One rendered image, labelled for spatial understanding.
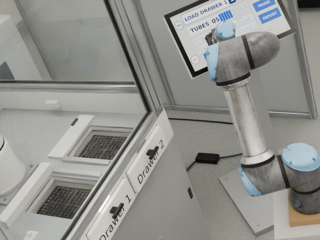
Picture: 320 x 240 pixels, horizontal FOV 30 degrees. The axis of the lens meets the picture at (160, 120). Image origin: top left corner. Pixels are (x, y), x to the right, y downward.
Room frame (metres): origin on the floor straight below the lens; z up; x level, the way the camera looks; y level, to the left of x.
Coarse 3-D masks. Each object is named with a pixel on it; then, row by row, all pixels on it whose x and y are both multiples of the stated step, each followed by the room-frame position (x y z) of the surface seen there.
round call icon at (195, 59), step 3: (195, 54) 2.30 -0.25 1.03; (189, 57) 2.30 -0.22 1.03; (192, 57) 2.30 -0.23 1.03; (195, 57) 2.30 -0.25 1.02; (198, 57) 2.29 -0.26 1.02; (192, 60) 2.29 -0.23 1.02; (195, 60) 2.29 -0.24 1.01; (198, 60) 2.28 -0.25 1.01; (192, 63) 2.28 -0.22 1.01; (195, 63) 2.28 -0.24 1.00; (198, 63) 2.28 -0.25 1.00
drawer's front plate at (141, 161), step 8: (160, 128) 2.03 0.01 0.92; (152, 136) 1.98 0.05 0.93; (160, 136) 2.02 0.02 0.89; (144, 144) 1.95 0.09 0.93; (152, 144) 1.96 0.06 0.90; (160, 144) 2.00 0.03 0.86; (144, 152) 1.91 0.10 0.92; (160, 152) 1.98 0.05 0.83; (136, 160) 1.87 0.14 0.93; (144, 160) 1.89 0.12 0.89; (136, 168) 1.84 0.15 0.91; (144, 168) 1.88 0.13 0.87; (152, 168) 1.92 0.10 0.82; (128, 176) 1.82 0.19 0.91; (136, 176) 1.83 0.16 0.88; (136, 184) 1.81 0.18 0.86
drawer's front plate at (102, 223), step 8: (120, 184) 1.76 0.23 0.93; (128, 184) 1.78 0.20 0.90; (120, 192) 1.74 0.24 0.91; (128, 192) 1.77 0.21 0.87; (112, 200) 1.69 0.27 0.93; (120, 200) 1.72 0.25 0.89; (128, 200) 1.75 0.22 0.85; (104, 208) 1.67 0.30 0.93; (128, 208) 1.74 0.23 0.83; (104, 216) 1.64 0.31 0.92; (96, 224) 1.60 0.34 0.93; (104, 224) 1.62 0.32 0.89; (112, 224) 1.65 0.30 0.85; (88, 232) 1.58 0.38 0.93; (96, 232) 1.58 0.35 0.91; (104, 232) 1.61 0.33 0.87; (112, 232) 1.64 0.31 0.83
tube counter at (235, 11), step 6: (240, 6) 2.41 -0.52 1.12; (246, 6) 2.40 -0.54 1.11; (222, 12) 2.40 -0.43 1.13; (228, 12) 2.40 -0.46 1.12; (234, 12) 2.39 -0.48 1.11; (240, 12) 2.39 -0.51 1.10; (210, 18) 2.40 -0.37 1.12; (216, 18) 2.39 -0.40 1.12; (222, 18) 2.39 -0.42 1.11; (228, 18) 2.38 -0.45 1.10; (216, 24) 2.37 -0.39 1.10
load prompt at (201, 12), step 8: (216, 0) 2.44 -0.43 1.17; (224, 0) 2.44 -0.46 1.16; (232, 0) 2.43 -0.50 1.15; (240, 0) 2.42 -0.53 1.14; (200, 8) 2.43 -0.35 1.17; (208, 8) 2.43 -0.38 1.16; (216, 8) 2.42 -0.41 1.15; (224, 8) 2.41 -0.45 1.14; (184, 16) 2.42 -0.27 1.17; (192, 16) 2.41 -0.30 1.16; (200, 16) 2.41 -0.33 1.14
